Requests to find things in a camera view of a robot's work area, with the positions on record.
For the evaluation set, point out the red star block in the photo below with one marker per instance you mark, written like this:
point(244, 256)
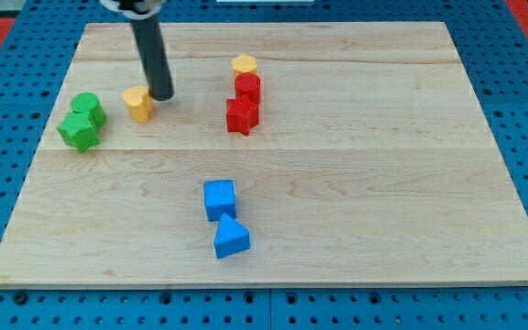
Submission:
point(241, 115)

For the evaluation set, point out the yellow hexagon block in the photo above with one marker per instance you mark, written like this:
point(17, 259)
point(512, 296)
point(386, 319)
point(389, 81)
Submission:
point(243, 64)

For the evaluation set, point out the green star block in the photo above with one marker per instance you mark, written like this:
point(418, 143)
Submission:
point(79, 130)

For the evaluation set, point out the light wooden board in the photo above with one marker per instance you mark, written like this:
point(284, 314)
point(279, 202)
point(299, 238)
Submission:
point(372, 165)

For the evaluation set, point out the blue cube block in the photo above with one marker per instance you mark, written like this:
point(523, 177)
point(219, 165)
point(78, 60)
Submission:
point(219, 198)

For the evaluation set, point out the blue triangle block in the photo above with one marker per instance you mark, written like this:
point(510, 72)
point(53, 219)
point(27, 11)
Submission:
point(231, 237)

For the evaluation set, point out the red cylinder block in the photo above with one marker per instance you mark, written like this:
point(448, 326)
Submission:
point(248, 84)

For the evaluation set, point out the yellow heart block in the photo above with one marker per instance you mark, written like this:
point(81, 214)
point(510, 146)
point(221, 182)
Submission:
point(139, 103)

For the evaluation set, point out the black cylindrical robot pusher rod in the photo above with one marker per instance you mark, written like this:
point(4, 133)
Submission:
point(153, 57)

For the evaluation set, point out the green cylinder block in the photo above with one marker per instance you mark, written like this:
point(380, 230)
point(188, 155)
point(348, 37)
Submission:
point(89, 103)

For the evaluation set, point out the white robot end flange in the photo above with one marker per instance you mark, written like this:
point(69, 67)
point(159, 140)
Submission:
point(134, 9)

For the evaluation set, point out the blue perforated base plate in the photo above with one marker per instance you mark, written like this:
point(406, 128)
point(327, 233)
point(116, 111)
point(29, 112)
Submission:
point(34, 60)

